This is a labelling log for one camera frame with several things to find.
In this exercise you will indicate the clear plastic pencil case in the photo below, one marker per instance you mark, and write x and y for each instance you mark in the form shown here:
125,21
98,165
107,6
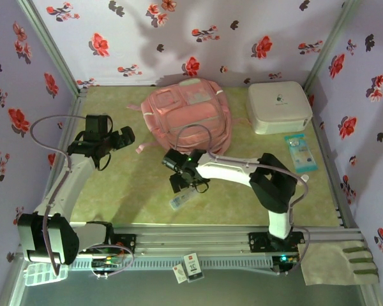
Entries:
180,201

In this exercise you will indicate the pink student backpack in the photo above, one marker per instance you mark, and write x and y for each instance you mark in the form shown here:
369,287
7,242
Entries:
188,114

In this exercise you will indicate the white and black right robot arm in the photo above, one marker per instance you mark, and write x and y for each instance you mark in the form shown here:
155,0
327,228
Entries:
223,167

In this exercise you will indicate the black and white card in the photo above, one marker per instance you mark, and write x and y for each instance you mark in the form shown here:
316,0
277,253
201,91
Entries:
193,267

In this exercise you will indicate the white zip case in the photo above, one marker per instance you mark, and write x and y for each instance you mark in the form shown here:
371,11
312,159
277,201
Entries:
276,106

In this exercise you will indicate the small white tag card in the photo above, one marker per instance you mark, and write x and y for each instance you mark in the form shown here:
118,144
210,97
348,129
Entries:
179,274

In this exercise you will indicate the blue tissue packet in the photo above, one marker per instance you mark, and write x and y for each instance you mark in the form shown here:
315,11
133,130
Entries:
301,153

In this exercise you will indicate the small circuit board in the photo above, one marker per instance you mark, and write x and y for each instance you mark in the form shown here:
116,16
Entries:
105,263
285,259

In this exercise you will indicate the small white bottle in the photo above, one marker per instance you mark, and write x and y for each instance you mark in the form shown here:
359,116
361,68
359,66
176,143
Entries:
305,178

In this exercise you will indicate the clear plastic compartment box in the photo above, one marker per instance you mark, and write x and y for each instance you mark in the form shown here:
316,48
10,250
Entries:
43,277

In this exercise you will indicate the beige glove green stripes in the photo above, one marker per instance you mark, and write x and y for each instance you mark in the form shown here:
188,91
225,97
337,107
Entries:
332,264

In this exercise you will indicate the aluminium frame side rail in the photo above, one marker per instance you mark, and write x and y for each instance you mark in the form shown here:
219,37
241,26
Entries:
79,99
328,153

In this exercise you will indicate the aluminium frame cross rail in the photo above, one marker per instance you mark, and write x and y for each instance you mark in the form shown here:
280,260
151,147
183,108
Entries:
194,239

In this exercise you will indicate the aluminium frame post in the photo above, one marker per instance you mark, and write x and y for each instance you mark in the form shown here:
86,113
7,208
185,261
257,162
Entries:
328,48
51,48

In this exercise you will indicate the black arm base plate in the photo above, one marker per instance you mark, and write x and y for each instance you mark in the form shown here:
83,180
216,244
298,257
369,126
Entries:
129,243
257,242

